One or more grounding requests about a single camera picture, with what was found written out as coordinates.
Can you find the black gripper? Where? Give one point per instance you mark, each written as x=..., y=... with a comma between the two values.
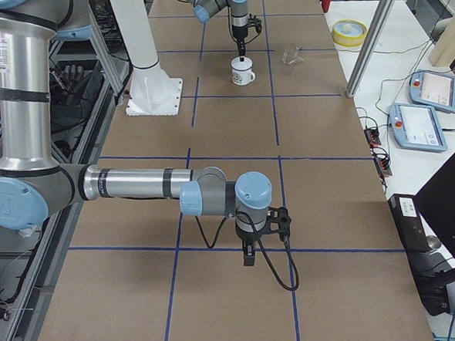
x=239, y=33
x=246, y=238

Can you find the white mug lid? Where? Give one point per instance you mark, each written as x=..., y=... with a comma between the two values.
x=241, y=64

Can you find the white enamel mug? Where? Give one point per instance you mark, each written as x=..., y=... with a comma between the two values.
x=243, y=78

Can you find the yellow rimmed bowl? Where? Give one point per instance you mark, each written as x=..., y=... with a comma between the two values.
x=349, y=33

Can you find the brown paper table cover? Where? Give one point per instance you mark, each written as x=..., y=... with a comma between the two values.
x=140, y=271

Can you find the black box with label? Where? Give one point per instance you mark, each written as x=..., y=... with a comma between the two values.
x=410, y=230

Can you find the near teach pendant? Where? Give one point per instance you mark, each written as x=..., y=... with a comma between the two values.
x=416, y=127

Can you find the teach pendant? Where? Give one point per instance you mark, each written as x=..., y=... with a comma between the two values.
x=416, y=127
x=433, y=89

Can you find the far teach pendant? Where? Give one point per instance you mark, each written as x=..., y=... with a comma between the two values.
x=433, y=89

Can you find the wooden board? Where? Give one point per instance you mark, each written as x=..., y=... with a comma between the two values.
x=444, y=51

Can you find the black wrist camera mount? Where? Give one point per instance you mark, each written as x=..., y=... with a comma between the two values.
x=278, y=222

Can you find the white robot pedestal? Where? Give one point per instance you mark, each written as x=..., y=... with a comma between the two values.
x=152, y=91

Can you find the aluminium frame post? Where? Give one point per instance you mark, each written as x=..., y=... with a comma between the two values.
x=379, y=19

